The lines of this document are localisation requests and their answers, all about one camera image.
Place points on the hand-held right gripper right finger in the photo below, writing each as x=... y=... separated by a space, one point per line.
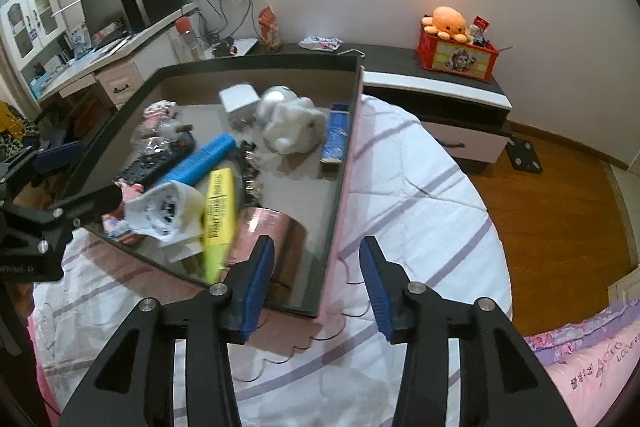
x=377 y=287

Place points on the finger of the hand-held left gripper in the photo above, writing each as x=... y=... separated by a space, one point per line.
x=60 y=156
x=95 y=204

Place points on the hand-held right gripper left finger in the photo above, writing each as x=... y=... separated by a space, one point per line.
x=257 y=287

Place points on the small colourful packet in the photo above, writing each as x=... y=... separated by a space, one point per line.
x=131 y=193
x=114 y=223

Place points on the rose gold cylinder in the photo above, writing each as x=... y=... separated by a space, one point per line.
x=280 y=232

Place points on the black remote control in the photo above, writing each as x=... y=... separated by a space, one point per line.
x=145 y=169

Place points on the white plastic device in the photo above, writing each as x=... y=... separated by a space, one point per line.
x=165 y=207

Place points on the yellow highlighter pen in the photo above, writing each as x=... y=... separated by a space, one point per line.
x=220 y=217

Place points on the pink cardboard box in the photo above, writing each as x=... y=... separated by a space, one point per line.
x=300 y=187

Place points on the blue highlighter pen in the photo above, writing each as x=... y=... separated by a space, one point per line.
x=200 y=159

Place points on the long blue decorated box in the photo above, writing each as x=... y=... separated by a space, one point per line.
x=334 y=134

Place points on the white figurine toy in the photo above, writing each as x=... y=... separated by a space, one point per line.
x=295 y=127

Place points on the small white box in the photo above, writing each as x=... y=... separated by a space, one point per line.
x=240 y=99

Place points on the patterned office chair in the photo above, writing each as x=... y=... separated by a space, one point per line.
x=15 y=132

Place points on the striped white quilt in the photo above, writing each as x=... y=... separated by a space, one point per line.
x=425 y=217

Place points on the white desk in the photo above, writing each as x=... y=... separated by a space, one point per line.
x=85 y=62

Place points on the blue white box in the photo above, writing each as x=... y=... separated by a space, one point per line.
x=81 y=39

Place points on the white glass-door cabinet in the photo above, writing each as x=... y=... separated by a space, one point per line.
x=30 y=17

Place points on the black computer monitor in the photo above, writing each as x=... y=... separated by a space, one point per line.
x=102 y=7

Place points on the red-capped water bottle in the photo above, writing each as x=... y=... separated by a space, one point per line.
x=187 y=42

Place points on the low black white cabinet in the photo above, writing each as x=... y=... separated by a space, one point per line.
x=450 y=107

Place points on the black bathroom scale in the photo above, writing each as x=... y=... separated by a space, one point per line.
x=525 y=154

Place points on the pink pillow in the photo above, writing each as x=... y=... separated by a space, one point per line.
x=590 y=367

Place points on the white phone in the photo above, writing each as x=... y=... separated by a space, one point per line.
x=356 y=54

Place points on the orange snack bag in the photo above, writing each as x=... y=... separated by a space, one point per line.
x=269 y=29

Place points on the red storage crate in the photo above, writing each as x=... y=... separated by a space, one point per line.
x=460 y=57

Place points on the white tissue packet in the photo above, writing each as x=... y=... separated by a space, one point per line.
x=320 y=43

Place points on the orange octopus plush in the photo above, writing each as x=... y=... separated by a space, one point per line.
x=447 y=22

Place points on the red white small packet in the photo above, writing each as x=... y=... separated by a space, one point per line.
x=481 y=27

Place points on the small black camera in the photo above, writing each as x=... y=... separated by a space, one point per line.
x=227 y=48

